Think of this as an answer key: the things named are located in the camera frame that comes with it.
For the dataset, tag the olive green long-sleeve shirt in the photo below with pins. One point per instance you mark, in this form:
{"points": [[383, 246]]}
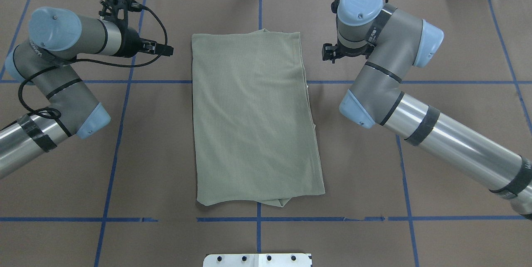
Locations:
{"points": [[254, 133]]}

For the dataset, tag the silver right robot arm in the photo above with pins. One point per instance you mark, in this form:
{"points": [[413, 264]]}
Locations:
{"points": [[393, 41]]}

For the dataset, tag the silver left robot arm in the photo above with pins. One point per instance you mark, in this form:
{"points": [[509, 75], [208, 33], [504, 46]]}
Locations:
{"points": [[57, 102]]}

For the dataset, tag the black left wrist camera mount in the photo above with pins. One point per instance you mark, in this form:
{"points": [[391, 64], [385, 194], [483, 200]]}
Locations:
{"points": [[116, 11]]}

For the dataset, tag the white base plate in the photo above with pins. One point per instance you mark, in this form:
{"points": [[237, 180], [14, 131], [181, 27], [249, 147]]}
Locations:
{"points": [[297, 259]]}

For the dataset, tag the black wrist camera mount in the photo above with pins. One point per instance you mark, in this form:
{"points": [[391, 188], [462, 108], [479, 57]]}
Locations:
{"points": [[334, 6], [116, 11]]}

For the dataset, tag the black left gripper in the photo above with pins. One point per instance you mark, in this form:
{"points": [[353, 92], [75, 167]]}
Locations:
{"points": [[130, 43]]}

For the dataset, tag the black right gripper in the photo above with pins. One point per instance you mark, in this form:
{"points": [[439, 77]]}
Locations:
{"points": [[329, 52]]}

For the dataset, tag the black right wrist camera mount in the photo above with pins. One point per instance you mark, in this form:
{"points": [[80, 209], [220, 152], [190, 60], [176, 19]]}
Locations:
{"points": [[334, 6]]}

